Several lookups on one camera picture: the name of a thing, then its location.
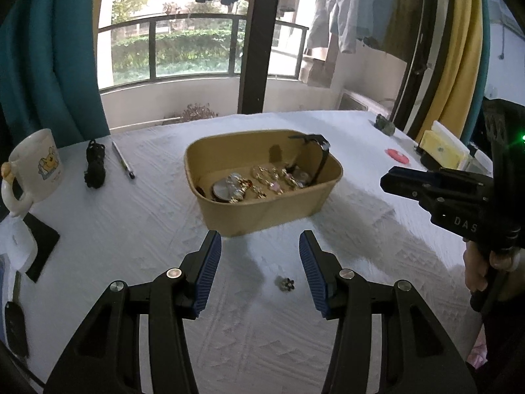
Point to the white balcony unit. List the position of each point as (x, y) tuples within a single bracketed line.
[(352, 100)]

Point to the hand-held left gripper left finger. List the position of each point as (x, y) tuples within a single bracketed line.
[(207, 275)]

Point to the cardboard box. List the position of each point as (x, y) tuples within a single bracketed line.
[(318, 67)]

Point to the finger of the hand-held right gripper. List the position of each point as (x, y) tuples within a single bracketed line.
[(467, 178), (410, 180)]

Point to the white jar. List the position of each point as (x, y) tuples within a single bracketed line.
[(482, 162)]

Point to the tan paper box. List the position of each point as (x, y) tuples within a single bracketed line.
[(262, 213)]

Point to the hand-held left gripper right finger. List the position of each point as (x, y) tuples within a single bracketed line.
[(313, 275)]

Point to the round white dial watch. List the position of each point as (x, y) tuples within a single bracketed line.
[(220, 192)]

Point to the flat red object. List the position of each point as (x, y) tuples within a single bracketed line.
[(397, 156)]

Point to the narrow teal curtain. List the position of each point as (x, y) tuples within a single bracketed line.
[(480, 69)]

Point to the yellow curtain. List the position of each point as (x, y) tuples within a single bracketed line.
[(455, 57)]

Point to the person's right hand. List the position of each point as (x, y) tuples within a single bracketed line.
[(473, 271)]

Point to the small green object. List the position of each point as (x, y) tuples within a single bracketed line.
[(384, 124)]

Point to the black door frame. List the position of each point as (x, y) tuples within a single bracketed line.
[(426, 41)]

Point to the blue hanging shirt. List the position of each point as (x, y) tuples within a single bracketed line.
[(377, 8)]

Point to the black balcony railing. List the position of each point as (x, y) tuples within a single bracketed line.
[(152, 49)]

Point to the light grey hanging shirt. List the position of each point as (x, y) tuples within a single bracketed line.
[(336, 12)]

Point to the black window post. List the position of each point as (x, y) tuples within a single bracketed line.
[(260, 41)]

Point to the wide teal curtain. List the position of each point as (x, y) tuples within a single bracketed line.
[(49, 57)]

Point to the black square pad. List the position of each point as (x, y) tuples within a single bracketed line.
[(45, 242)]

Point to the cream cartoon bear mug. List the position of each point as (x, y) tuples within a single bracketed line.
[(37, 168)]

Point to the small white device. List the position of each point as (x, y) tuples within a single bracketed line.
[(18, 246)]

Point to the silver black pen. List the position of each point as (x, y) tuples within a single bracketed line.
[(123, 160)]

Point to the yellow box in black holder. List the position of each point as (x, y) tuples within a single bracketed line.
[(443, 145)]

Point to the black car key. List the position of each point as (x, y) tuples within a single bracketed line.
[(16, 330)]

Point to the dried potted plant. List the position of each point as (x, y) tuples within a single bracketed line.
[(199, 113)]

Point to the dark olive hanging garment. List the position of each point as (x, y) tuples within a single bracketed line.
[(406, 24)]

